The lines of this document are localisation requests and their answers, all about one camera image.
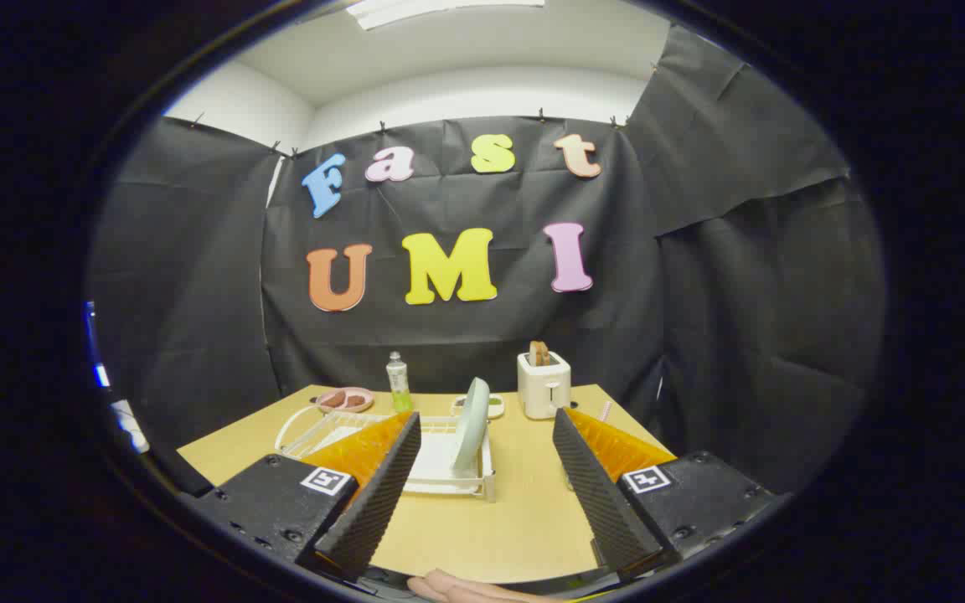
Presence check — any pink divided plate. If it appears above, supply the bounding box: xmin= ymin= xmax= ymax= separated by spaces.
xmin=316 ymin=387 xmax=375 ymax=415

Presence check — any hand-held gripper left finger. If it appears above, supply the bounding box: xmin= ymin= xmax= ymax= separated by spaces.
xmin=189 ymin=410 xmax=422 ymax=583

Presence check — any white toaster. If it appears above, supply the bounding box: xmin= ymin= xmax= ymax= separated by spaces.
xmin=518 ymin=352 xmax=572 ymax=420

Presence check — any white dish rack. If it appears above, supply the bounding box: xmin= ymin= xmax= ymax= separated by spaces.
xmin=275 ymin=405 xmax=498 ymax=503

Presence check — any green dish soap bottle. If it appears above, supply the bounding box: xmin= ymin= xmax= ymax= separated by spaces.
xmin=387 ymin=351 xmax=413 ymax=413

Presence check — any ceiling light panel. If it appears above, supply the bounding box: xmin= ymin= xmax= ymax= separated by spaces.
xmin=345 ymin=0 xmax=546 ymax=31

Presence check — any mint green plate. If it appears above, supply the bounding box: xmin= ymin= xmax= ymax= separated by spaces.
xmin=452 ymin=377 xmax=492 ymax=478

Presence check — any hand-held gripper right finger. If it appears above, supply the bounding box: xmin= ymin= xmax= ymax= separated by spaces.
xmin=552 ymin=408 xmax=789 ymax=580

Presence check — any black backdrop cloth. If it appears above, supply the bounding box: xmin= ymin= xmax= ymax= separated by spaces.
xmin=89 ymin=25 xmax=885 ymax=495

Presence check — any white object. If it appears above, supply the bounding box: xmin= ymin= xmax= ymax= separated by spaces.
xmin=110 ymin=400 xmax=150 ymax=454

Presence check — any small white green dish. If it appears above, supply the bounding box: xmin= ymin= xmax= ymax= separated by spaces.
xmin=452 ymin=394 xmax=506 ymax=420

